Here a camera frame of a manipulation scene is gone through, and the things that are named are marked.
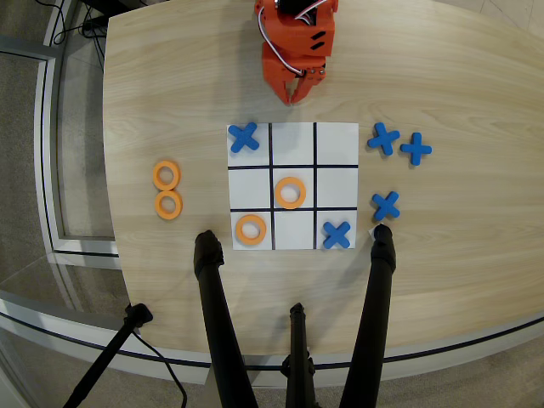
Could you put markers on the black tripod centre column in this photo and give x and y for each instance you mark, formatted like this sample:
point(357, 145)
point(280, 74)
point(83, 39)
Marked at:
point(299, 353)

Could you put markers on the blue foam cross piece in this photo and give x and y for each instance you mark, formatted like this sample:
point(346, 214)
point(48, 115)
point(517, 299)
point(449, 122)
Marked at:
point(384, 139)
point(386, 206)
point(243, 137)
point(337, 235)
point(416, 149)

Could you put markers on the white tic-tac-toe grid sheet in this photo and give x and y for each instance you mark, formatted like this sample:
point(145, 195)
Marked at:
point(336, 144)

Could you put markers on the black equipment base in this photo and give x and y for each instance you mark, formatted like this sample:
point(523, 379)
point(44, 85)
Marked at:
point(115, 3)

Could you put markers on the black tripod leg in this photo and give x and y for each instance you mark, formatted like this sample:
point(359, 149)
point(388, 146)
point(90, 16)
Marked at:
point(217, 319)
point(370, 319)

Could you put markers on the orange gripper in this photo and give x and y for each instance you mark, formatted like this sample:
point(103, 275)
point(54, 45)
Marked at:
point(277, 73)

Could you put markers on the grey metal floor frame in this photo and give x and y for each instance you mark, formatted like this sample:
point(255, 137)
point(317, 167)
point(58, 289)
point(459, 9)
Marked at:
point(49, 149)

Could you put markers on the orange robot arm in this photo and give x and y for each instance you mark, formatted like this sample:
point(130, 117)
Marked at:
point(297, 25)

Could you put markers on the thin black stand leg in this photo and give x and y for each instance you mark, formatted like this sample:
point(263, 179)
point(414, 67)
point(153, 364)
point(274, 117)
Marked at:
point(106, 357)

